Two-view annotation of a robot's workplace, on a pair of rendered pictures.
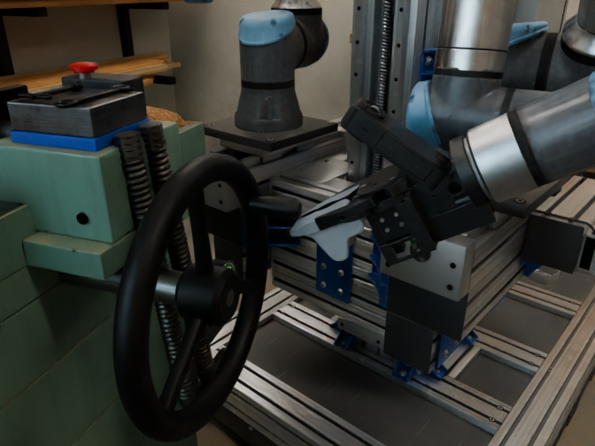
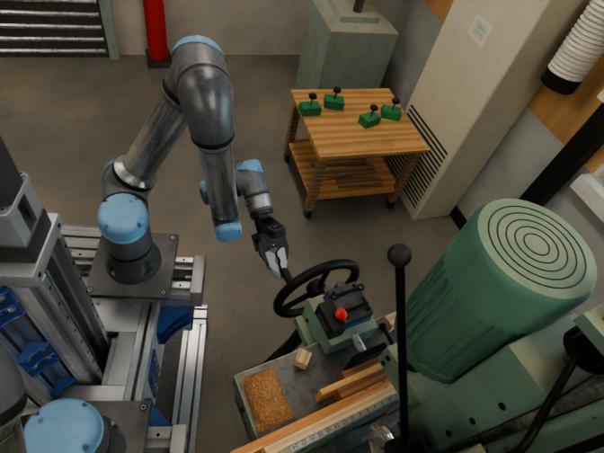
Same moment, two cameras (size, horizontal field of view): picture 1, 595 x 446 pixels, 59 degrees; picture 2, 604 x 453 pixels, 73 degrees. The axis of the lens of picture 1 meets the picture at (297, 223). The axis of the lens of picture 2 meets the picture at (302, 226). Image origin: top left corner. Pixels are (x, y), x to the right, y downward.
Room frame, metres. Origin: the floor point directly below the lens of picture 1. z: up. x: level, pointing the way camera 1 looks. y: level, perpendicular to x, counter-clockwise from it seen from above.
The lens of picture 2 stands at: (1.07, 0.38, 1.89)
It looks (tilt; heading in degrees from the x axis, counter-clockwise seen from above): 50 degrees down; 213
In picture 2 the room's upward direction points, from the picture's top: 16 degrees clockwise
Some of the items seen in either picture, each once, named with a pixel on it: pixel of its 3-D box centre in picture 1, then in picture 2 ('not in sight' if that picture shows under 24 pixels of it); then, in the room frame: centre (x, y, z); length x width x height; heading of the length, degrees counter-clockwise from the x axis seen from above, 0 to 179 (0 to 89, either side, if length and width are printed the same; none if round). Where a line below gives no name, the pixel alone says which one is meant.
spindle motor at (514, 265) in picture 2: not in sight; (477, 299); (0.57, 0.41, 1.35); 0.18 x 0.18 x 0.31
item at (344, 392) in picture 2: not in sight; (377, 378); (0.58, 0.39, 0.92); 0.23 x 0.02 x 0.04; 161
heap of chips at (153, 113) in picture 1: (142, 116); (267, 395); (0.81, 0.24, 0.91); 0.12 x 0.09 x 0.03; 71
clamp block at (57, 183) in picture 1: (95, 172); (338, 320); (0.54, 0.22, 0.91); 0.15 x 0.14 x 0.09; 161
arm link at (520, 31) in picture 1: (504, 67); (125, 225); (0.82, -0.32, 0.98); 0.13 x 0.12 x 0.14; 61
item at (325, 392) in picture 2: not in sight; (358, 377); (0.62, 0.36, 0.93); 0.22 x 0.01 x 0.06; 161
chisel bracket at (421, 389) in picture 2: not in sight; (409, 377); (0.58, 0.43, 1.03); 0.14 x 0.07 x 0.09; 71
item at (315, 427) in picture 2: not in sight; (381, 396); (0.61, 0.42, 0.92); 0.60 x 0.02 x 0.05; 161
